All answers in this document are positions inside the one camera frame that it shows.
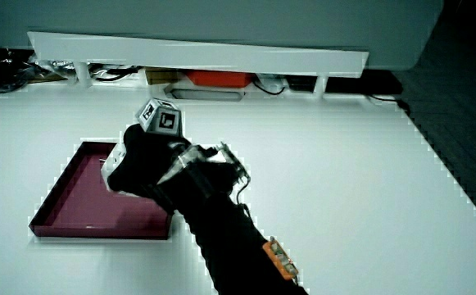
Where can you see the person's right hand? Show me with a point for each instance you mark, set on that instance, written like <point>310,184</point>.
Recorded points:
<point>147,164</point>

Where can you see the white socket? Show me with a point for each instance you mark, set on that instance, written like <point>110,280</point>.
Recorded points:
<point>114,160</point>

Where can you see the person's right forearm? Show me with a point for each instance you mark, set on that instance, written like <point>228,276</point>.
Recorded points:
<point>229,246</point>

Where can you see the maroon square tray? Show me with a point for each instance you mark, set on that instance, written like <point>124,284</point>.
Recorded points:
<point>86,205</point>

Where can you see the brown cardboard box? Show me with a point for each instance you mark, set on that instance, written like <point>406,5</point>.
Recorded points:
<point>161,75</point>

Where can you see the grey flat tray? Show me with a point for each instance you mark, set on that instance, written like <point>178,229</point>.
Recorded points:
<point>205,95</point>

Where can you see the orange box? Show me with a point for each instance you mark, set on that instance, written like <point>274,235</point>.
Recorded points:
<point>219,78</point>

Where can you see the white long shelf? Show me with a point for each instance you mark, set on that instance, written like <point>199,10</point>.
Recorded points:
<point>180,53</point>

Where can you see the white power adapter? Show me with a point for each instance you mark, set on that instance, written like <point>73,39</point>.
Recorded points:
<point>272,83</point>

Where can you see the orange sensor module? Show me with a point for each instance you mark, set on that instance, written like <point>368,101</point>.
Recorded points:
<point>280,259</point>

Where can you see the pile of black equipment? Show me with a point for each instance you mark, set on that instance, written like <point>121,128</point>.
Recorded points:
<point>0,69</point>

